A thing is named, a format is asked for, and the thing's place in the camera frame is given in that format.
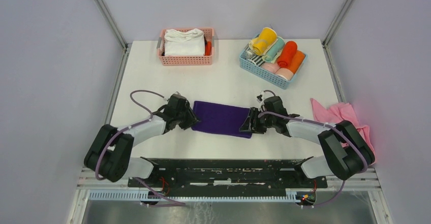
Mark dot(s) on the pink perforated plastic basket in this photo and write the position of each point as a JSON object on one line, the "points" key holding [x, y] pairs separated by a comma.
{"points": [[185, 60]]}

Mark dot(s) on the purple cloth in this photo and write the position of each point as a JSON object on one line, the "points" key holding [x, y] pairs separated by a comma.
{"points": [[220, 119]]}

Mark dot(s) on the orange towel in pink basket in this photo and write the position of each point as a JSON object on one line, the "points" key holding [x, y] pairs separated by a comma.
{"points": [[208, 48]]}

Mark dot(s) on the pink rolled towel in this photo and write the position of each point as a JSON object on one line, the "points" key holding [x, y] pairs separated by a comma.
{"points": [[270, 67]]}

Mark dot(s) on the folded white towel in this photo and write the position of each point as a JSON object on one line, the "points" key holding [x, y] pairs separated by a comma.
{"points": [[184, 43]]}

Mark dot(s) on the white slotted cable duct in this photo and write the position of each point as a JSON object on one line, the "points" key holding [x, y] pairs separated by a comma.
{"points": [[145, 195]]}

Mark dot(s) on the teal rolled towel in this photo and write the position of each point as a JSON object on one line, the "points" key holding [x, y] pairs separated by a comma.
{"points": [[271, 54]]}

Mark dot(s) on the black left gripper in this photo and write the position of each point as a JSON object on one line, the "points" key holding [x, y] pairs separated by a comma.
{"points": [[191, 119]]}

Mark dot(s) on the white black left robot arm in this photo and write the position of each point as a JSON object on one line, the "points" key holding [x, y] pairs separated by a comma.
{"points": [[109, 156]]}

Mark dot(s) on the green white striped rolled towel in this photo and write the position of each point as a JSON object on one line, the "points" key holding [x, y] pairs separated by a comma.
{"points": [[257, 60]]}

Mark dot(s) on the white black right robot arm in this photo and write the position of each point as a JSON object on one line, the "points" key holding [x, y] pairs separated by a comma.
{"points": [[345, 151]]}

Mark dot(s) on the orange and peach rolled towel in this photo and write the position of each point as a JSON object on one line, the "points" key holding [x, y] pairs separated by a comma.
{"points": [[288, 70]]}

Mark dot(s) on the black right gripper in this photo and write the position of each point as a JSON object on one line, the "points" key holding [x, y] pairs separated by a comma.
{"points": [[248, 126]]}

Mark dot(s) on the yellow towel with grey pattern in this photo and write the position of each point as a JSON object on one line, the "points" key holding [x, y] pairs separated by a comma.
{"points": [[266, 38]]}

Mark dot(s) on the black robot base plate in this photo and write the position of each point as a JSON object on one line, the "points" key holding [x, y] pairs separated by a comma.
{"points": [[230, 177]]}

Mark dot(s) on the red-orange rolled towel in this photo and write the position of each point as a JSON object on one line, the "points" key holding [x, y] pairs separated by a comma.
{"points": [[287, 54]]}

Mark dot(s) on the grey white rolled towel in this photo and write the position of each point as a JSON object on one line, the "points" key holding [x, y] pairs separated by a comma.
{"points": [[248, 54]]}

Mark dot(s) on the yellow rolled towel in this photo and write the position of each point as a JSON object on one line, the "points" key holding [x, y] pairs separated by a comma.
{"points": [[251, 43]]}

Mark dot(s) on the crumpled pink cloth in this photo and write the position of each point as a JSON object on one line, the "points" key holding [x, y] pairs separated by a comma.
{"points": [[339, 112]]}

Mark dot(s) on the blue perforated plastic basket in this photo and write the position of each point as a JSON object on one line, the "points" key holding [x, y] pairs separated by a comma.
{"points": [[264, 74]]}

